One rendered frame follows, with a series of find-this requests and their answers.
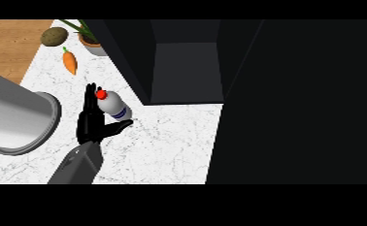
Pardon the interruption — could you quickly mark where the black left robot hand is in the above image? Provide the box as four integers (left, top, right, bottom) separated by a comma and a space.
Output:
75, 82, 135, 145

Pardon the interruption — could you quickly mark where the white red-capped water bottle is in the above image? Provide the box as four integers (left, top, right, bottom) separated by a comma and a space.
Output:
95, 89, 133, 122

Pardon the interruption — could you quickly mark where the dark grey open cabinet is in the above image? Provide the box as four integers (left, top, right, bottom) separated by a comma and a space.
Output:
83, 19, 265, 106

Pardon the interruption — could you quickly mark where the dark grey cabinet door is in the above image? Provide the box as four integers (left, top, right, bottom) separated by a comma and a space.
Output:
206, 19, 367, 185

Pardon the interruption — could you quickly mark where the large grey metal pot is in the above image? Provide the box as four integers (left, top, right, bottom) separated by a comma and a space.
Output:
0, 76, 64, 157

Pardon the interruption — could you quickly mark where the orange carrot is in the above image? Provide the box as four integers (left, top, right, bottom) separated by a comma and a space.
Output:
62, 46, 78, 77

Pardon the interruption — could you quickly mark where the potted green plant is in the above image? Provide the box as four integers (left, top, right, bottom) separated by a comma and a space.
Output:
59, 19, 109, 57

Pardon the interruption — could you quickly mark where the brown potato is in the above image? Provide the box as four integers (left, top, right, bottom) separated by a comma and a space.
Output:
40, 26, 70, 48

